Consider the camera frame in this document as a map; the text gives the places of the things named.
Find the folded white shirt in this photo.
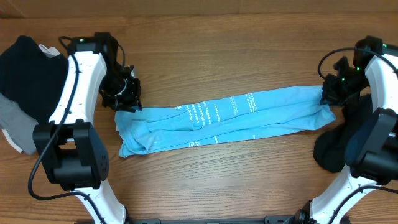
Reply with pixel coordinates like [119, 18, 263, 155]
[1, 44, 62, 153]

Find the folded black shirt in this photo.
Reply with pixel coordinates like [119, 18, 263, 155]
[1, 35, 68, 124]

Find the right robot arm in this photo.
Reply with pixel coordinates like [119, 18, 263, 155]
[286, 36, 397, 224]

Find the black garment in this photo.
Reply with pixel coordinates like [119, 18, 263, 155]
[313, 94, 373, 173]

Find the folded grey shirt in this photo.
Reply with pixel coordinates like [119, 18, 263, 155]
[0, 51, 40, 156]

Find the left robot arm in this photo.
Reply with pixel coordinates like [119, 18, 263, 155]
[27, 32, 142, 223]

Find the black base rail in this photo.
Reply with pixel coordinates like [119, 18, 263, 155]
[127, 215, 294, 224]

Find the light blue t-shirt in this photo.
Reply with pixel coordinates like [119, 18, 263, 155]
[115, 86, 336, 158]

